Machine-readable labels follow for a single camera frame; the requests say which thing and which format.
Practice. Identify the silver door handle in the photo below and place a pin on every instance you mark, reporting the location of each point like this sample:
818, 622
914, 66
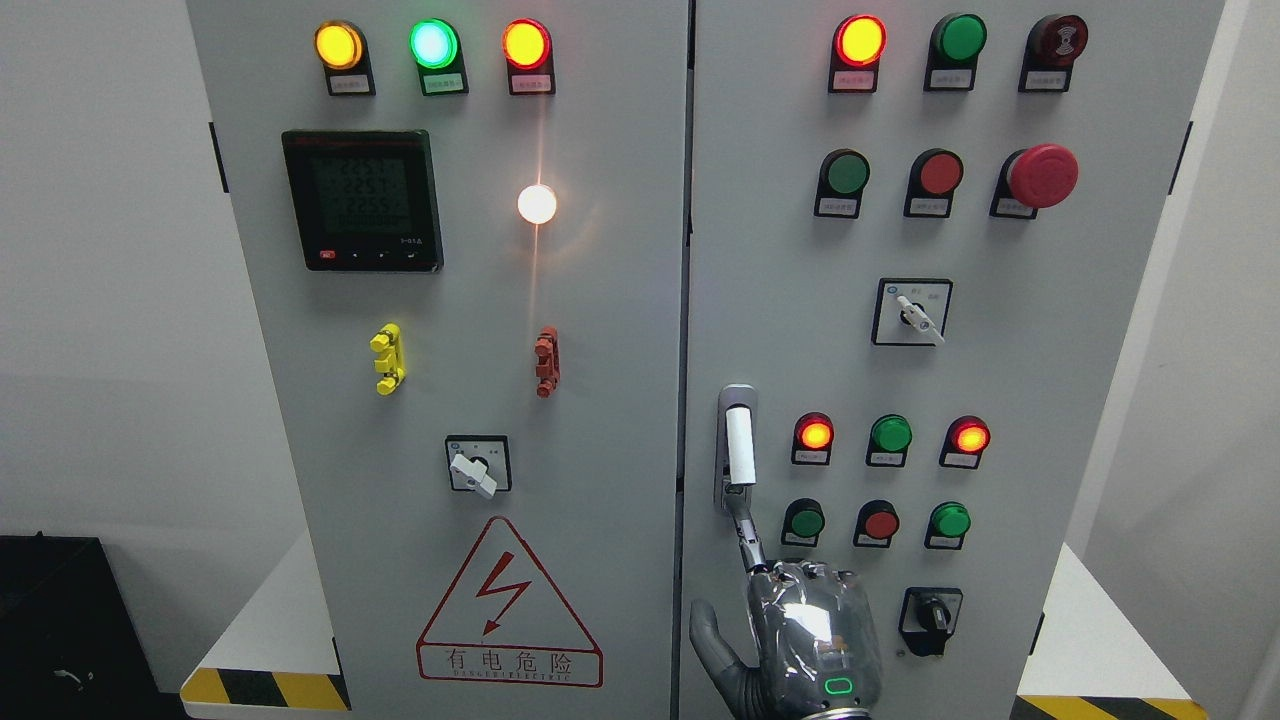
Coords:
735, 470

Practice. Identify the yellow indicator light top left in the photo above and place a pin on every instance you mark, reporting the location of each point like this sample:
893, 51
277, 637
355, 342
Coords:
342, 49

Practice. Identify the lit red indicator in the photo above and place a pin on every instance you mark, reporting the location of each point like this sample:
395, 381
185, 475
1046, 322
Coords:
857, 48
965, 441
814, 434

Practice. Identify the lit red indicator middle right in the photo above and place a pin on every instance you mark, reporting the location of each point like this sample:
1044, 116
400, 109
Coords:
965, 441

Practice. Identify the grey right cabinet door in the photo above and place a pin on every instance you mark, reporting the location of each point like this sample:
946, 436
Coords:
784, 301

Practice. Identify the black knob selector switch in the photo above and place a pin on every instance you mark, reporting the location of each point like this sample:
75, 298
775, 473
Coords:
928, 618

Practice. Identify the red lightning warning sticker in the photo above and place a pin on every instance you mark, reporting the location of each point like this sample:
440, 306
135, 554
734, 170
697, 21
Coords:
504, 620

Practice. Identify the white base platform hazard stripes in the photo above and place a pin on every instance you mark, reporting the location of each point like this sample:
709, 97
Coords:
277, 660

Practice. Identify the red-yellow indicator light left door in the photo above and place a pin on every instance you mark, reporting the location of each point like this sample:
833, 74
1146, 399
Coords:
529, 54

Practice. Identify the green push button upper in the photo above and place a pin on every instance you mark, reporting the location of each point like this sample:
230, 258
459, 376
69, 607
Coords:
842, 177

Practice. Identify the red push button upper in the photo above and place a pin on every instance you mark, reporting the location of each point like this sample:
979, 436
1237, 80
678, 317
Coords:
932, 182

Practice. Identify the green indicator middle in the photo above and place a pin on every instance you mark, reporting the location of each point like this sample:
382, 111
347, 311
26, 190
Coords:
889, 441

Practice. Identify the yellow terminal connector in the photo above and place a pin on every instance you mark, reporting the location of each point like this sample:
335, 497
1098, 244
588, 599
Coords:
389, 359

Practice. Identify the black digital power meter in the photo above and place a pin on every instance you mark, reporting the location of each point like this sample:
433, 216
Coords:
365, 201

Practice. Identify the upper right rotary switch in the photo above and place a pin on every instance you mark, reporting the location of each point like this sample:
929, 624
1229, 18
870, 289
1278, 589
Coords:
911, 312

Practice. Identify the red push button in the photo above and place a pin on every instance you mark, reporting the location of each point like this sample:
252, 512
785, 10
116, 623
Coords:
877, 523
932, 182

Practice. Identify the dark red buzzer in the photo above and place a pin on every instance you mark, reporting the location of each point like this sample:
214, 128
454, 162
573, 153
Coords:
1053, 45

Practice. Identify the black box lower left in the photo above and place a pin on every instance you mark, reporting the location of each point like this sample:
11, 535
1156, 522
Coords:
68, 645

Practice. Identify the red terminal connector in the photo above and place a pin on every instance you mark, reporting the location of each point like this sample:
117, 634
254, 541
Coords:
548, 364

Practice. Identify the green lit indicator light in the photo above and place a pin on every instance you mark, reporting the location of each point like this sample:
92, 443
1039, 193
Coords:
437, 51

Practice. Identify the grey left cabinet door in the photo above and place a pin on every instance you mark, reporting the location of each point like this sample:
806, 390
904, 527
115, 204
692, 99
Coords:
593, 467

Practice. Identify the grey cabinet door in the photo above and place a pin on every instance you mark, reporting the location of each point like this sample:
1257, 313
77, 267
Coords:
593, 467
784, 301

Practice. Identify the green push button lower left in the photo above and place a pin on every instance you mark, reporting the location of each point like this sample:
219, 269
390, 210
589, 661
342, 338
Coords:
803, 522

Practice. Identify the lit red indicator top right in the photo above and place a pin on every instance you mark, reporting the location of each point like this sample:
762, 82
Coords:
857, 48

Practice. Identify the red push button lower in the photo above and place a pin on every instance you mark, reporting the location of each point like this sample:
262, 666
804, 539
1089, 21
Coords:
877, 523

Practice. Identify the lit red indicator middle left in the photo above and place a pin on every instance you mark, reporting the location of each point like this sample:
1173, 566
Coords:
814, 434

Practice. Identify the left door rotary switch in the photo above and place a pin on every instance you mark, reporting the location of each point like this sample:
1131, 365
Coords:
478, 464

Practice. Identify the green push button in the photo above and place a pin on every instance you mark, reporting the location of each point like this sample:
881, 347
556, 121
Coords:
803, 522
947, 528
842, 177

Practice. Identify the white lit indicator light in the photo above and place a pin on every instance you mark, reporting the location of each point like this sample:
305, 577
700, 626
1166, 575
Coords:
537, 204

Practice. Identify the green push button lower right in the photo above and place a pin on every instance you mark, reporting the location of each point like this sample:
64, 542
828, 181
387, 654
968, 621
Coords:
947, 528

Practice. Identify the green indicator top right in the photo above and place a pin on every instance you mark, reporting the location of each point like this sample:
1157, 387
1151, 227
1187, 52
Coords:
956, 43

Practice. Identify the red emergency stop button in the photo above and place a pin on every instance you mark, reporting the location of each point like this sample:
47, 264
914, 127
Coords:
1033, 179

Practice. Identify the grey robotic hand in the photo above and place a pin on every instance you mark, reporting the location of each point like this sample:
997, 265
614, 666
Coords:
818, 649

